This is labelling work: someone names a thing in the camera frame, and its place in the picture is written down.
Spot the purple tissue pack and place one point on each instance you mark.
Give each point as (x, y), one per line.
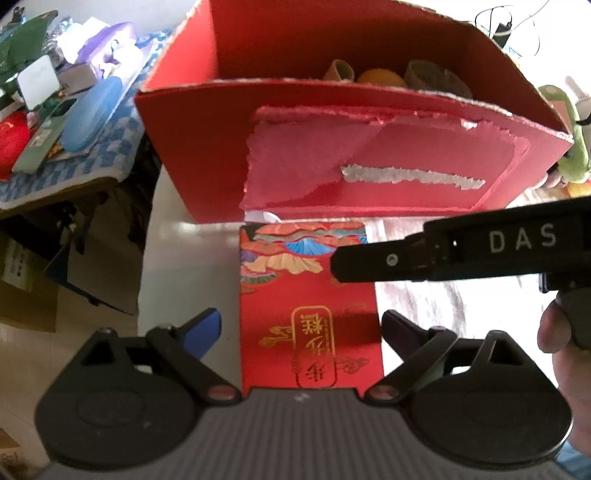
(106, 44)

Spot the red round object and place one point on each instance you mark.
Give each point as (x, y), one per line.
(11, 143)

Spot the pastel printed blanket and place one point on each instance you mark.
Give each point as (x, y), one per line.
(461, 314)

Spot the light green plush toy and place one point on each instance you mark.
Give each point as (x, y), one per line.
(570, 134)

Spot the person's right hand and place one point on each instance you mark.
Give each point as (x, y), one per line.
(556, 330)

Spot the blue checkered tablecloth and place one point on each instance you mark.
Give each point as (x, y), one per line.
(108, 152)

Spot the white square device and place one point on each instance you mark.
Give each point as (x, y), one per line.
(39, 83)

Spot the red patterned gift box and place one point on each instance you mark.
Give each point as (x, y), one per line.
(309, 300)

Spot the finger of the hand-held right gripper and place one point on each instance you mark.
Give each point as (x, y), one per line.
(383, 258)

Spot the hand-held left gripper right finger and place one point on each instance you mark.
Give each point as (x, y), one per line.
(400, 333)

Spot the pale green phone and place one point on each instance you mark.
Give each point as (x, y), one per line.
(44, 138)

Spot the cardboard box with label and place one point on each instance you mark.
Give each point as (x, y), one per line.
(23, 281)

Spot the blue oval case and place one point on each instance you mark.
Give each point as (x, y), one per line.
(90, 115)

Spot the large red cardboard box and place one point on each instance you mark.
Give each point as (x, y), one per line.
(369, 152)

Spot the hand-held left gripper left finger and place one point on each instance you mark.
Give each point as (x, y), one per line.
(205, 330)

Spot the orange bottle gourd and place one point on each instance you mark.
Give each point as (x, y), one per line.
(381, 77)

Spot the dark green plush toy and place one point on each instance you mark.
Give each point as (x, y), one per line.
(25, 41)

